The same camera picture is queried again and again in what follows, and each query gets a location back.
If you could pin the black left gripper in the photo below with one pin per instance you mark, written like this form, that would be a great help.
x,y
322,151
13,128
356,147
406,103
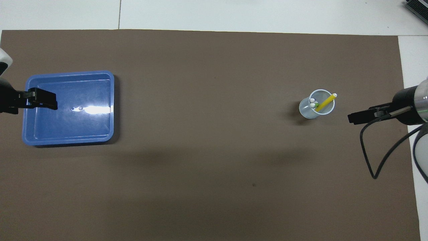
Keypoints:
x,y
8,98

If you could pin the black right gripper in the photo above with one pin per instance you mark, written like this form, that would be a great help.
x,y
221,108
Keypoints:
x,y
406,107

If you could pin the green pen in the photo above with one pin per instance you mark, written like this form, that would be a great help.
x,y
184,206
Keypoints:
x,y
313,105

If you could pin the blue plastic tray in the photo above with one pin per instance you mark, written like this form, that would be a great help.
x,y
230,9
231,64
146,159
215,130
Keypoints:
x,y
83,127

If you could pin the yellow pen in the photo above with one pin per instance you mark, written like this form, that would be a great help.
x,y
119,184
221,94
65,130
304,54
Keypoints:
x,y
326,102

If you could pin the clear plastic cup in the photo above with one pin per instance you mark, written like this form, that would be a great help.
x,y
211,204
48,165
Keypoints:
x,y
306,112

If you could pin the grey ribbed device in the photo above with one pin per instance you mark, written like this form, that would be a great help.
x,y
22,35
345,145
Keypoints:
x,y
419,6

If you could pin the brown paper table mat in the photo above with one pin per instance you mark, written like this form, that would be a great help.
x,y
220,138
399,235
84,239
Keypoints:
x,y
200,150

